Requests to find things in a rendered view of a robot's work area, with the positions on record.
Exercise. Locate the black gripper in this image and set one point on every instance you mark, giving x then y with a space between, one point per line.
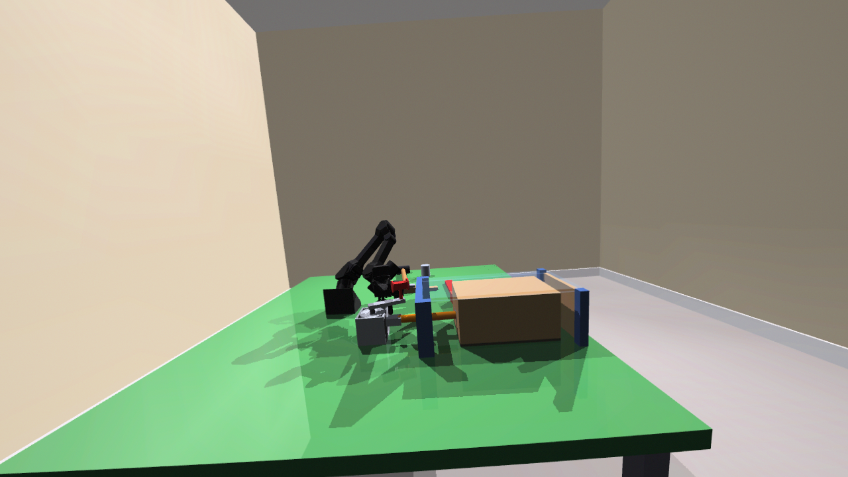
381 283

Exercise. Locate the blue rectangular frame bar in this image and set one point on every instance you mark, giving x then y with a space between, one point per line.
419 318

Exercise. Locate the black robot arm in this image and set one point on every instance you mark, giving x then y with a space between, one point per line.
349 274

